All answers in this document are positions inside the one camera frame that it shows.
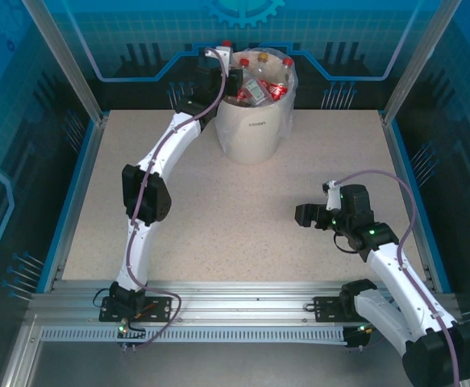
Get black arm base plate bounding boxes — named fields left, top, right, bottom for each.
left=312, top=296, right=359, bottom=323
left=98, top=295, right=175, bottom=323

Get black cable connector block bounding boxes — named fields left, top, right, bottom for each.
left=115, top=318, right=148, bottom=352
left=343, top=322, right=375, bottom=352

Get clear plastic bin liner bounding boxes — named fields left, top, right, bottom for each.
left=213, top=46, right=300, bottom=156

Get aluminium frame post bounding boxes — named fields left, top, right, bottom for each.
left=21, top=0, right=109, bottom=126
left=381, top=0, right=464, bottom=125

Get grey metal bottom panel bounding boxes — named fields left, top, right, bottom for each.
left=0, top=322, right=470, bottom=387

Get black base wire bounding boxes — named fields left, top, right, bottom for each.
left=92, top=286, right=113, bottom=310

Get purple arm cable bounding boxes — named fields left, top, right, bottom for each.
left=335, top=169, right=461, bottom=387
left=125, top=47, right=227, bottom=299

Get aluminium mounting rail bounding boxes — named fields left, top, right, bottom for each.
left=27, top=280, right=460, bottom=326

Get cream plastic bin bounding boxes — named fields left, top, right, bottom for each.
left=214, top=50, right=296, bottom=164

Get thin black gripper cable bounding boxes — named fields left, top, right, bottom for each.
left=332, top=231, right=359, bottom=254

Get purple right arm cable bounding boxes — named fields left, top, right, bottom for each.
left=335, top=169, right=461, bottom=387

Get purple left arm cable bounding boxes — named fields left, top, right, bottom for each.
left=125, top=47, right=227, bottom=299

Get slotted grey cable duct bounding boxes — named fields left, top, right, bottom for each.
left=40, top=326, right=351, bottom=344

